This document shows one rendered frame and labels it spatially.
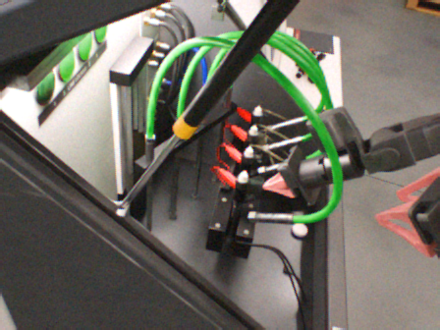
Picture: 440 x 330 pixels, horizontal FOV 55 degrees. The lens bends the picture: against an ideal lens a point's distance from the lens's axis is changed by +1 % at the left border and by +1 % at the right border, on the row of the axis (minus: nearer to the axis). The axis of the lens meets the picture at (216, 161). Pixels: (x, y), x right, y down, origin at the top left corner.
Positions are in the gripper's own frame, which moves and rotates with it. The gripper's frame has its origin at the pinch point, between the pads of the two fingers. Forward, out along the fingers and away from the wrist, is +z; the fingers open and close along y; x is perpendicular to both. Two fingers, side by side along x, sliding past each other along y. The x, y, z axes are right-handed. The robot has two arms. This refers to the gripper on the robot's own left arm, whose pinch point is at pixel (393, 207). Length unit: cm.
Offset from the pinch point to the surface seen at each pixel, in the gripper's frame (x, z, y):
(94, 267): -14.9, 16.0, 32.2
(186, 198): 1, 69, 0
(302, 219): 2.0, 18.1, 1.9
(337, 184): -3.2, 8.7, -0.9
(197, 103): -26.2, -6.2, 18.7
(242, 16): -32, 46, -30
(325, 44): -8, 84, -86
